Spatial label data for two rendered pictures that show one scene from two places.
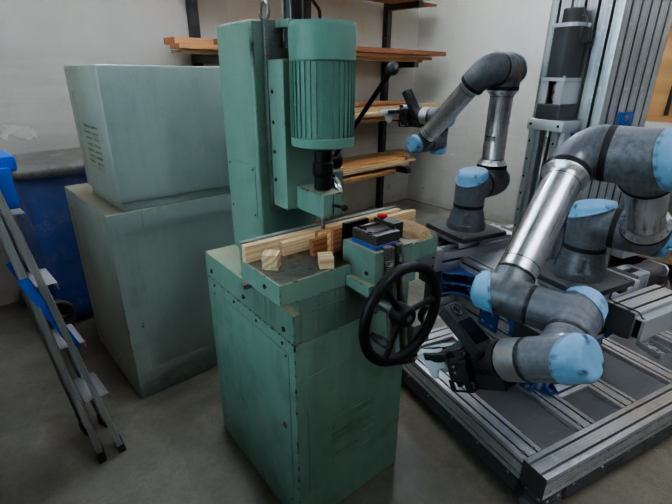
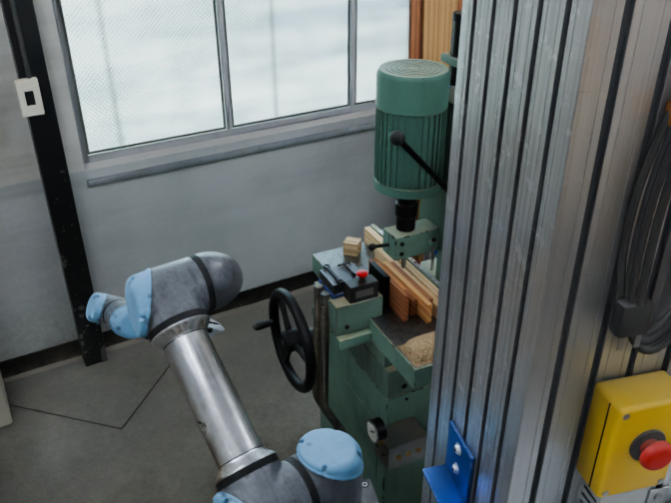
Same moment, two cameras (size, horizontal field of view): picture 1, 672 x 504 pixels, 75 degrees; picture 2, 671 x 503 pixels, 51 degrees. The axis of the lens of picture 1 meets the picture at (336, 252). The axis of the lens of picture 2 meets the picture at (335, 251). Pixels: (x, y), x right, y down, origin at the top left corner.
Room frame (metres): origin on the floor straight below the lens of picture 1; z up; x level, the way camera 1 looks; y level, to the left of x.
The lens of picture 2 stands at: (1.45, -1.63, 1.97)
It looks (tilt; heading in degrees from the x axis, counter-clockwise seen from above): 30 degrees down; 103
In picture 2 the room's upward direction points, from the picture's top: straight up
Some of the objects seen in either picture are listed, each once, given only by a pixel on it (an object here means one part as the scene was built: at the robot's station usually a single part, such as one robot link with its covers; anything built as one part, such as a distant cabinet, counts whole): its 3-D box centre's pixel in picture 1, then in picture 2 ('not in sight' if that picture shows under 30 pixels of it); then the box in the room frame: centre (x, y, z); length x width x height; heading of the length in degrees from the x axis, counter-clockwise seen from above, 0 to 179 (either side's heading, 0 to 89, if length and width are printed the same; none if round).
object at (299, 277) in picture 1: (356, 260); (375, 308); (1.19, -0.06, 0.87); 0.61 x 0.30 x 0.06; 128
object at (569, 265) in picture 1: (581, 258); not in sight; (1.23, -0.75, 0.87); 0.15 x 0.15 x 0.10
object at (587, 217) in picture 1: (592, 222); (327, 472); (1.22, -0.75, 0.98); 0.13 x 0.12 x 0.14; 49
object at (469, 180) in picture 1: (471, 185); not in sight; (1.67, -0.53, 0.98); 0.13 x 0.12 x 0.14; 132
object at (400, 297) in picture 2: (358, 235); (387, 289); (1.22, -0.07, 0.94); 0.20 x 0.01 x 0.08; 128
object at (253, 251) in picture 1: (330, 232); (416, 280); (1.29, 0.02, 0.93); 0.60 x 0.02 x 0.05; 128
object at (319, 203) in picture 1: (319, 202); (411, 242); (1.27, 0.05, 1.03); 0.14 x 0.07 x 0.09; 38
